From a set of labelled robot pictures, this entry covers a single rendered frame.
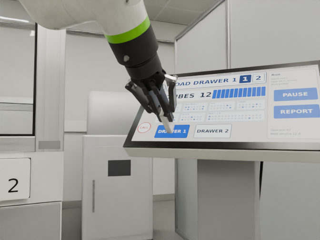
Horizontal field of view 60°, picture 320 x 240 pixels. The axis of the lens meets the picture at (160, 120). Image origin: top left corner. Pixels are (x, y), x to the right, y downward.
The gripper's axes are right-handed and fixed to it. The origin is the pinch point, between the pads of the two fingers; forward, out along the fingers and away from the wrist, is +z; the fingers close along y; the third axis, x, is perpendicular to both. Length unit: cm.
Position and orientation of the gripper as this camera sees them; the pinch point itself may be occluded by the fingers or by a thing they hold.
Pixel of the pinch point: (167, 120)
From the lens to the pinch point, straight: 71.8
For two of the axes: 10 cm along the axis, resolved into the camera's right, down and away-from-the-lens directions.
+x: -2.6, 7.3, -6.3
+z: 3.1, 6.8, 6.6
